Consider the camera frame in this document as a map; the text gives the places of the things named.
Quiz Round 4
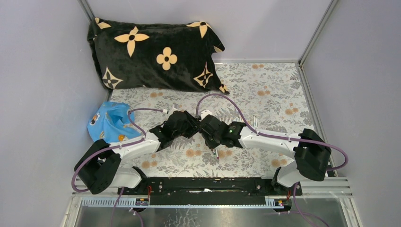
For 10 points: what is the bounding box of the bundle of coloured marker pens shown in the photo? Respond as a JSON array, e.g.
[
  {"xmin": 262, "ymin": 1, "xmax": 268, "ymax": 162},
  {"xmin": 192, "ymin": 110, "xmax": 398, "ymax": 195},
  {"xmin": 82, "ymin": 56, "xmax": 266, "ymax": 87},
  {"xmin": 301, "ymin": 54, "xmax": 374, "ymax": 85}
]
[{"xmin": 211, "ymin": 148, "xmax": 219, "ymax": 160}]

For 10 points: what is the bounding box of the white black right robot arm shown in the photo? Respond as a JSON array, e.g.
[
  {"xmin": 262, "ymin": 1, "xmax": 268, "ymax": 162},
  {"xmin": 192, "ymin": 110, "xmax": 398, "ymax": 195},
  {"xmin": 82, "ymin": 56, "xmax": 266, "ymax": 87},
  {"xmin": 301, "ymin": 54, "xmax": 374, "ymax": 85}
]
[{"xmin": 199, "ymin": 113, "xmax": 331, "ymax": 195}]

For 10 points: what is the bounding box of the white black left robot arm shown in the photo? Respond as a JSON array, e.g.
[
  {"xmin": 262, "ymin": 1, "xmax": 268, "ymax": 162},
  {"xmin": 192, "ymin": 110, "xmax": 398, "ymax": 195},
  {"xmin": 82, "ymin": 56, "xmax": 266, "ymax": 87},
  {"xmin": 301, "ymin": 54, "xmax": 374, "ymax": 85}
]
[{"xmin": 71, "ymin": 111, "xmax": 200, "ymax": 194}]

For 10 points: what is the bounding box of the floral patterned table mat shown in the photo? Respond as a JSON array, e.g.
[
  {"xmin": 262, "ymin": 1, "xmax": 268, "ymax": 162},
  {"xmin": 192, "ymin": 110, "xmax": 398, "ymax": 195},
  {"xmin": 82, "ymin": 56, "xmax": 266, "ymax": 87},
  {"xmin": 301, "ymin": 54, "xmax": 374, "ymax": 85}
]
[{"xmin": 110, "ymin": 63, "xmax": 314, "ymax": 177}]

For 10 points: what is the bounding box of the black floral pillow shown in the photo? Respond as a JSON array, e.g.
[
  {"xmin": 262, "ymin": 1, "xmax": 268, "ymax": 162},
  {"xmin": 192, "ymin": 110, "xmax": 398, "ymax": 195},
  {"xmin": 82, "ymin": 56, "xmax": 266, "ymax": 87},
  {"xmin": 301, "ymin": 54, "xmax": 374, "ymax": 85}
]
[{"xmin": 87, "ymin": 17, "xmax": 228, "ymax": 94}]

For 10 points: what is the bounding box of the blue cartoon cloth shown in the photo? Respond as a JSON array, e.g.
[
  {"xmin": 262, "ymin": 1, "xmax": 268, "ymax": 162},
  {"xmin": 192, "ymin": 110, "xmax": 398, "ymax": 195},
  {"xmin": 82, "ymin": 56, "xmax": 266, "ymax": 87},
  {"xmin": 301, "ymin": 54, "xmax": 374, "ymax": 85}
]
[{"xmin": 87, "ymin": 102, "xmax": 141, "ymax": 143}]

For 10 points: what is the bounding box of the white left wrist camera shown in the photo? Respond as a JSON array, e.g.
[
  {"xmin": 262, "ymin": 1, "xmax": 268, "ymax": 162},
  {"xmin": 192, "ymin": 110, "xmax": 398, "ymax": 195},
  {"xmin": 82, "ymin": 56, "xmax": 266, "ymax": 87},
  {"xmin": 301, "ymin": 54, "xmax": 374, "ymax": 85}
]
[{"xmin": 167, "ymin": 103, "xmax": 182, "ymax": 114}]

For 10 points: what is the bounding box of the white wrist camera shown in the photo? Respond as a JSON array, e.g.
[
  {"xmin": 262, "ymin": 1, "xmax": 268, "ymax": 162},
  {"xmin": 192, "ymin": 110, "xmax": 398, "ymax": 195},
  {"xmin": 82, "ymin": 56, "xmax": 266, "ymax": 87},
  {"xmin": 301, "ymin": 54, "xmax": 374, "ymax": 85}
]
[
  {"xmin": 167, "ymin": 103, "xmax": 182, "ymax": 114},
  {"xmin": 200, "ymin": 110, "xmax": 213, "ymax": 120}
]

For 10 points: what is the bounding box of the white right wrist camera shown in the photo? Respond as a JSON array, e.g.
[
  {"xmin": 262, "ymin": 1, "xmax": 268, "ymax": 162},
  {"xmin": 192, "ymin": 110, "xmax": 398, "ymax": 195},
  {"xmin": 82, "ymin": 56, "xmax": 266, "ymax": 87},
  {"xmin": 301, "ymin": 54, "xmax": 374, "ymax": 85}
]
[{"xmin": 200, "ymin": 110, "xmax": 213, "ymax": 120}]

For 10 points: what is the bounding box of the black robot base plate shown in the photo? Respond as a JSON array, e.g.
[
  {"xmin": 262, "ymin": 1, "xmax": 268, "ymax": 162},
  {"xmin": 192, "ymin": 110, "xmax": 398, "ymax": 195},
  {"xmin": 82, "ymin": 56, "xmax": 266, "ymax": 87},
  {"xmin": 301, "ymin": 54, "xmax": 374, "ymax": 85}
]
[{"xmin": 123, "ymin": 177, "xmax": 303, "ymax": 206}]

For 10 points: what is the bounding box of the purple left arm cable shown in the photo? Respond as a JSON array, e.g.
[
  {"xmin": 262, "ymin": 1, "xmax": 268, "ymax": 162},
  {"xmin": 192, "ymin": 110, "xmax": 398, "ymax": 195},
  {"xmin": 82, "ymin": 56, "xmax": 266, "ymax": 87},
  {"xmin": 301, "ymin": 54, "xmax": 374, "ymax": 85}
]
[{"xmin": 71, "ymin": 108, "xmax": 168, "ymax": 227}]

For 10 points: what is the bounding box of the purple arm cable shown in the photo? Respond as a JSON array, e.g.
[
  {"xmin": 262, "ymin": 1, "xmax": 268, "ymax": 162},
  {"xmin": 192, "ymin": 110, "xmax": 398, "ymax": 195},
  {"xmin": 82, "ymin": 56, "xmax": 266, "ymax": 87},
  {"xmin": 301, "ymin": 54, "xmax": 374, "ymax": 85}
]
[
  {"xmin": 71, "ymin": 108, "xmax": 168, "ymax": 227},
  {"xmin": 195, "ymin": 93, "xmax": 349, "ymax": 227}
]

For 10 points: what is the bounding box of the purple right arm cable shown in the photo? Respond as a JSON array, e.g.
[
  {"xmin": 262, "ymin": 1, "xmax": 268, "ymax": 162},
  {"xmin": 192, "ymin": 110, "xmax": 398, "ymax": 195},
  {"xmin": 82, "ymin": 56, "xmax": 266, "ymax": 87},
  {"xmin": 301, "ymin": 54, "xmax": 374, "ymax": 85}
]
[{"xmin": 195, "ymin": 93, "xmax": 349, "ymax": 227}]

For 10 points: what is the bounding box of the aluminium frame rail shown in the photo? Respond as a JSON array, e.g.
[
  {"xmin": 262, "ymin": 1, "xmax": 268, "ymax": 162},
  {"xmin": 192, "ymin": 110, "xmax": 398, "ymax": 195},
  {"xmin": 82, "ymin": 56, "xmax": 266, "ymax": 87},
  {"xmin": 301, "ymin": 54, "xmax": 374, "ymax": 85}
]
[{"xmin": 62, "ymin": 177, "xmax": 360, "ymax": 227}]

